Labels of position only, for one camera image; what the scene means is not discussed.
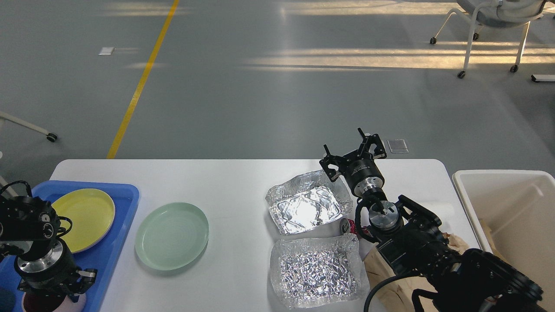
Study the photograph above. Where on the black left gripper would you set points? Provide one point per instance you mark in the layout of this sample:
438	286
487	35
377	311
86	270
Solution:
55	274

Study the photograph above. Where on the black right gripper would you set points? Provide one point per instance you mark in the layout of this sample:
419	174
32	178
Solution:
358	167

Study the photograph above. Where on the pink mug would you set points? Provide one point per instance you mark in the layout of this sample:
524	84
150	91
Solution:
34	303

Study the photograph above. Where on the light green plate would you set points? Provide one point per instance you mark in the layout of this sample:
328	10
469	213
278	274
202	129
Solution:
172	236

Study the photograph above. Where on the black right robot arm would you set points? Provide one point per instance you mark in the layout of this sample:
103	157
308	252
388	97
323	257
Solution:
408	238

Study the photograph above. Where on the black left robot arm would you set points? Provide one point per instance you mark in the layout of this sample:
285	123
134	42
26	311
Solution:
31	231

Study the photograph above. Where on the upper aluminium foil tray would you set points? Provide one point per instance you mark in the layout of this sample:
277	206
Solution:
307	201

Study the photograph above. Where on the aluminium foil tray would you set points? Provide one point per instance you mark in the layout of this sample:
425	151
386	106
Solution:
313	272
307	201

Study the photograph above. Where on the crushed red soda can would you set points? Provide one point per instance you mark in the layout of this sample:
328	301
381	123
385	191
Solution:
347	226

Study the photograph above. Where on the yellow plate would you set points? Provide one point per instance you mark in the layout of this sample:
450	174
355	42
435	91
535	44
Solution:
92	212

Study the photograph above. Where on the white chair at left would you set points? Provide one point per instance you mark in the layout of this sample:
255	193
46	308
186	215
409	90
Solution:
4	117

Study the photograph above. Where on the blue plastic tray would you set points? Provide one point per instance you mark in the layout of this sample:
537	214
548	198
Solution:
104	255

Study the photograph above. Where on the lower aluminium foil tray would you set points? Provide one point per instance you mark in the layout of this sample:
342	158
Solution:
313	272

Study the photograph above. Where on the brown paper bag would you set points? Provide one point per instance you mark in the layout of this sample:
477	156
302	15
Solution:
396	296

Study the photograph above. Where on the white plastic bin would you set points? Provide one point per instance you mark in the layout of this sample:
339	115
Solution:
513	216

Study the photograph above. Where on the white bar on floor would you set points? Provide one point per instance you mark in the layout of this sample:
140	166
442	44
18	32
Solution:
538	78

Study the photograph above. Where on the white office chair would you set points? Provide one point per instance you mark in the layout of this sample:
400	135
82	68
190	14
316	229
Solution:
498	14

